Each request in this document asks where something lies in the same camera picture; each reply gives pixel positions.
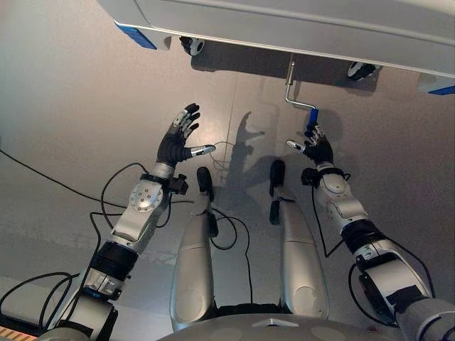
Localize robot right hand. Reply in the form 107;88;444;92
286;123;335;166

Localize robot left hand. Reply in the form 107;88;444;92
155;102;217;168

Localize bed caster wheel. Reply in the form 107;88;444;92
178;35;207;57
347;60;378;82

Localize robot left foot dark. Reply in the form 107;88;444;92
196;166;215;195

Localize robot foot dark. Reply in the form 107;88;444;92
196;166;215;195
268;159;287;197

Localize robot right foot dark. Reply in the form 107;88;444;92
268;159;287;197

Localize metal crank blue grip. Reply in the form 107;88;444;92
284;60;320;127

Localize robot right leg silver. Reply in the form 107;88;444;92
278;194;330;320

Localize robot leg silver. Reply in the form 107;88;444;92
278;194;330;320
169;197;218;332

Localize robot left leg silver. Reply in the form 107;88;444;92
169;197;218;332

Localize robot torso grey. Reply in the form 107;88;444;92
156;301;408;341

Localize box with orange stripes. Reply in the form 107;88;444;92
0;313;46;341

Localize thin white floor cable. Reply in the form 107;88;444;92
208;141;237;188

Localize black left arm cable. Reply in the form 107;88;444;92
89;162;195;249

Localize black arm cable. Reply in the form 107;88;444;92
311;184;345;258
89;162;195;249

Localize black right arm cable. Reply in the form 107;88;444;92
311;184;345;258

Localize black floor cable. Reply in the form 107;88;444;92
0;148;127;210

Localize black cable between legs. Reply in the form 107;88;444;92
208;207;255;305

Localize white hospital bed frame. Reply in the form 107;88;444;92
95;0;455;96

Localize black looped cables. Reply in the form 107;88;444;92
0;271;82;330

